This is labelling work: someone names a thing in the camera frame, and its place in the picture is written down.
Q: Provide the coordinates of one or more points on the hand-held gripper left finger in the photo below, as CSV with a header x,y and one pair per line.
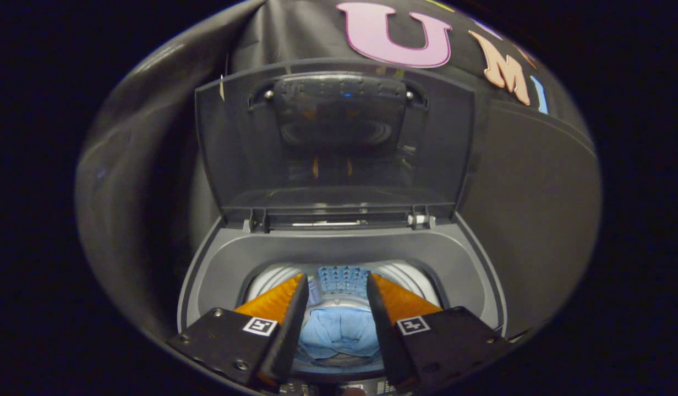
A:
x,y
286,335

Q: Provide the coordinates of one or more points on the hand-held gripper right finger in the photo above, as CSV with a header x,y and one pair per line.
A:
x,y
386,335

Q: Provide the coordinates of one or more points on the light blue shirt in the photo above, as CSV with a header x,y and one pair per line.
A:
x,y
339,330

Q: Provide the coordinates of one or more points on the grey washing machine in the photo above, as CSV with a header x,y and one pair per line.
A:
x,y
218,264

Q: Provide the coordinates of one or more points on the dark washing machine lid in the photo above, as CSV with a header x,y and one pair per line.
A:
x,y
234,154

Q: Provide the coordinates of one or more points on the beige cabinet with grey top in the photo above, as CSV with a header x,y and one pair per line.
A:
x,y
537,220

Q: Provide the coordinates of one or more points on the black backdrop cloth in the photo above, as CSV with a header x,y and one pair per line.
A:
x,y
152,165

